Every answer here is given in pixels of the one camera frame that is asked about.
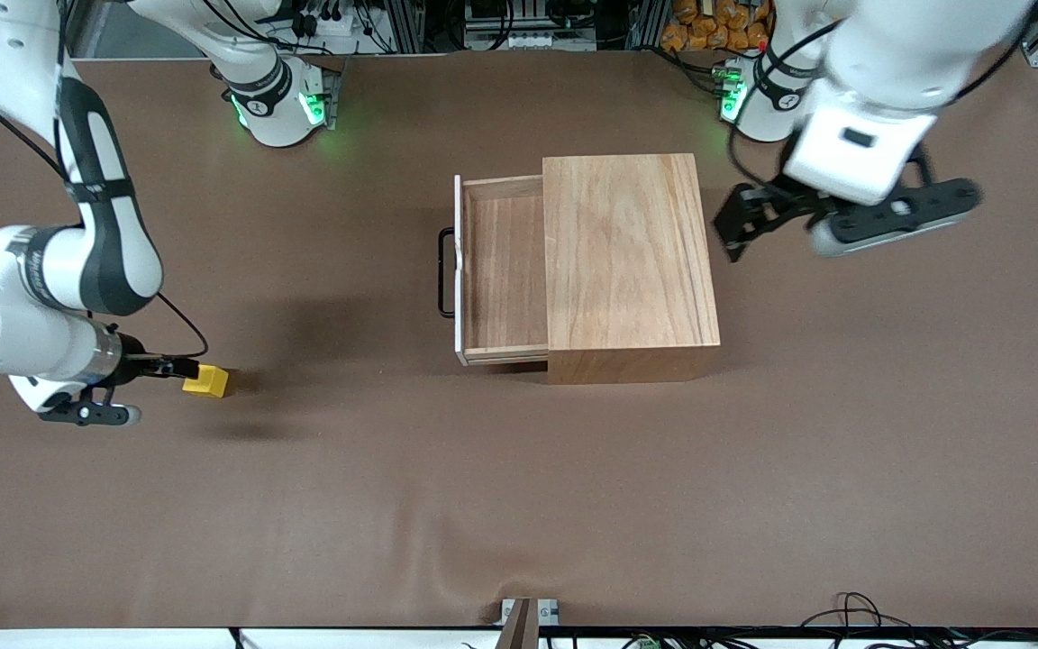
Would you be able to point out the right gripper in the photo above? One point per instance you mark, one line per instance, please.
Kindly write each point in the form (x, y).
(133, 366)

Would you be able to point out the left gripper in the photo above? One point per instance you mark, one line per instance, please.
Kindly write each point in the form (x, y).
(760, 209)

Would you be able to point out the yellow wooden block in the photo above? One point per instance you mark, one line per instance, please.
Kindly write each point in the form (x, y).
(211, 383)

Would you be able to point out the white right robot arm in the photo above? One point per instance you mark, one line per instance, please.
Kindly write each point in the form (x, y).
(104, 243)

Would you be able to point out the light wooden drawer cabinet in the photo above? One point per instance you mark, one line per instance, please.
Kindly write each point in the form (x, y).
(627, 270)

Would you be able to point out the pile of orange bags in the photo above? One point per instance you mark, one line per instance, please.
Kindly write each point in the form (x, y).
(708, 27)

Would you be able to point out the metal equipment rack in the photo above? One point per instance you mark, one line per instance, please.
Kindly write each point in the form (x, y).
(519, 41)

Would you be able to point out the brown table mat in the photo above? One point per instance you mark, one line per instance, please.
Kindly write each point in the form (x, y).
(483, 496)

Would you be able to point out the metal table edge bracket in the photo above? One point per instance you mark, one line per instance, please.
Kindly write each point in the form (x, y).
(519, 622)

